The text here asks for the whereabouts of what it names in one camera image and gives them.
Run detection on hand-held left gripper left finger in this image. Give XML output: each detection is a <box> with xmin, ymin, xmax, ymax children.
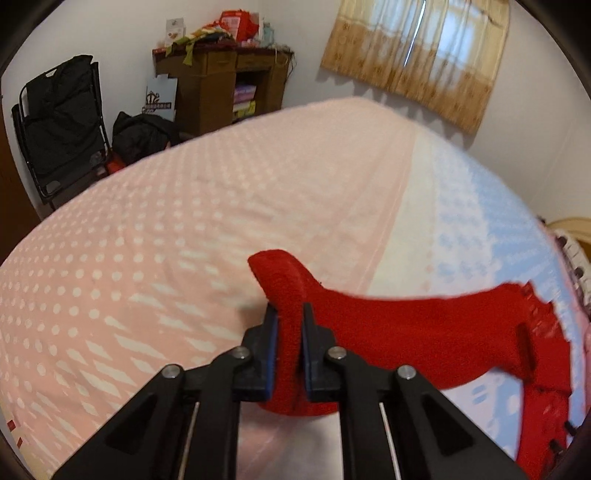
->
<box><xmin>51</xmin><ymin>305</ymin><xmax>280</xmax><ymax>480</ymax></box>

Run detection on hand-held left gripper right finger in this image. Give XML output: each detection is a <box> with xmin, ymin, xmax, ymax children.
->
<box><xmin>299</xmin><ymin>302</ymin><xmax>532</xmax><ymax>480</ymax></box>

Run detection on red knit garment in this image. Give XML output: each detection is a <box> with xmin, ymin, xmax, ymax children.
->
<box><xmin>248</xmin><ymin>249</ymin><xmax>576</xmax><ymax>480</ymax></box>

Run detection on pink and blue dotted blanket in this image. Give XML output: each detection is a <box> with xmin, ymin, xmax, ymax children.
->
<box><xmin>0</xmin><ymin>97</ymin><xmax>587</xmax><ymax>480</ymax></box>

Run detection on black bag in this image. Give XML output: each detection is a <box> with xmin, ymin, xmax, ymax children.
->
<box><xmin>112</xmin><ymin>111</ymin><xmax>182</xmax><ymax>165</ymax></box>

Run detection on brown wooden cabinet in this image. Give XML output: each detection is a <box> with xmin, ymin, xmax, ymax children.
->
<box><xmin>152</xmin><ymin>46</ymin><xmax>294</xmax><ymax>137</ymax></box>

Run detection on white and blue paper bag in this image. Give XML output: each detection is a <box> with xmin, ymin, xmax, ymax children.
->
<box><xmin>144</xmin><ymin>76</ymin><xmax>179</xmax><ymax>122</ymax></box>

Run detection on dark brown wooden door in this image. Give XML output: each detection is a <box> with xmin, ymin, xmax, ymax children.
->
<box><xmin>0</xmin><ymin>92</ymin><xmax>40</xmax><ymax>264</ymax></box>

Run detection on black folding chair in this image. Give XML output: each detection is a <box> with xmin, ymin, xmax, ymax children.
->
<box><xmin>11</xmin><ymin>55</ymin><xmax>114</xmax><ymax>210</ymax></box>

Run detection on beige patterned curtain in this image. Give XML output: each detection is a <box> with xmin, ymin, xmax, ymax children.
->
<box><xmin>321</xmin><ymin>0</ymin><xmax>511</xmax><ymax>134</ymax></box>

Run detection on multicoloured cloth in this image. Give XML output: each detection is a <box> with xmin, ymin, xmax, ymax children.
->
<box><xmin>166</xmin><ymin>25</ymin><xmax>237</xmax><ymax>66</ymax></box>

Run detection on red gift box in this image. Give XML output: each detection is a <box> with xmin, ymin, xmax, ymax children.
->
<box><xmin>217</xmin><ymin>10</ymin><xmax>265</xmax><ymax>45</ymax></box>

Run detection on small white box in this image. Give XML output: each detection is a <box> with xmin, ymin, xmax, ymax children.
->
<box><xmin>164</xmin><ymin>17</ymin><xmax>186</xmax><ymax>47</ymax></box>

